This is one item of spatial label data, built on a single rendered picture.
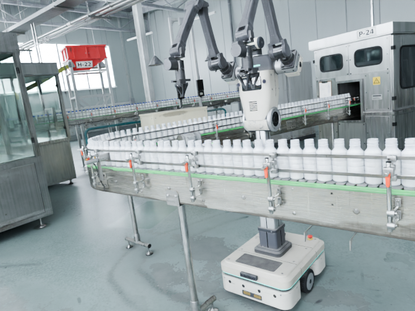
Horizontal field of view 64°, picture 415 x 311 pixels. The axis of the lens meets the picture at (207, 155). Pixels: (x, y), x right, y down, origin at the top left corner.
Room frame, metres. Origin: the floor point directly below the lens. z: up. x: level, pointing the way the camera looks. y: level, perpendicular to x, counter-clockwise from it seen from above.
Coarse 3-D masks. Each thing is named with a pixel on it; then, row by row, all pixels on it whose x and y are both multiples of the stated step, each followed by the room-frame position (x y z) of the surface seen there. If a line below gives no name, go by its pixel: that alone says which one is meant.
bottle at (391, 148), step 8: (392, 144) 1.12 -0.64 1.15; (384, 152) 1.14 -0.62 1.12; (392, 152) 1.12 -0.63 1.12; (400, 152) 1.12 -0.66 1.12; (384, 160) 1.13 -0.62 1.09; (400, 160) 1.12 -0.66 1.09; (400, 168) 1.12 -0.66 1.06; (384, 184) 1.14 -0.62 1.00; (392, 184) 1.11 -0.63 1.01; (400, 184) 1.12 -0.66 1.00
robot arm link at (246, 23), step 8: (248, 0) 1.77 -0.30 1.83; (256, 0) 1.79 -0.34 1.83; (248, 8) 1.73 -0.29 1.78; (256, 8) 1.77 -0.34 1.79; (248, 16) 1.70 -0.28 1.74; (240, 24) 1.69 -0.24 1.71; (248, 24) 1.66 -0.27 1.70; (240, 32) 1.65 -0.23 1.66; (240, 40) 1.66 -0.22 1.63; (248, 40) 1.65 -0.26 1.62
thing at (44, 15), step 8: (64, 0) 5.63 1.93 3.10; (72, 0) 5.65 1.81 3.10; (80, 0) 5.70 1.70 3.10; (48, 8) 5.97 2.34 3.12; (56, 8) 5.96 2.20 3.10; (64, 8) 5.94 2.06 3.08; (72, 8) 6.05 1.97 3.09; (32, 16) 6.37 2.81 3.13; (40, 16) 6.30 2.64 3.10; (48, 16) 6.37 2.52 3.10; (16, 24) 6.83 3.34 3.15; (24, 24) 6.70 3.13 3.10; (40, 24) 6.84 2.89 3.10; (16, 32) 7.23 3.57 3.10; (24, 32) 7.31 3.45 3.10
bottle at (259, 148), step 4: (256, 140) 1.50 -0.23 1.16; (260, 140) 1.47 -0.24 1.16; (256, 144) 1.47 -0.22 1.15; (260, 144) 1.47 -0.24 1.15; (256, 148) 1.47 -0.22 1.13; (260, 148) 1.47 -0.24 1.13; (264, 148) 1.48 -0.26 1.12; (256, 152) 1.46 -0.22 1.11; (260, 152) 1.46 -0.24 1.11; (256, 156) 1.46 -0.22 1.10; (260, 156) 1.46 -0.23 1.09; (256, 160) 1.47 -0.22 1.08; (260, 160) 1.46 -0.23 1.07; (256, 164) 1.47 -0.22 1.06; (260, 164) 1.46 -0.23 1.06; (256, 172) 1.47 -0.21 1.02; (260, 172) 1.46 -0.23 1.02
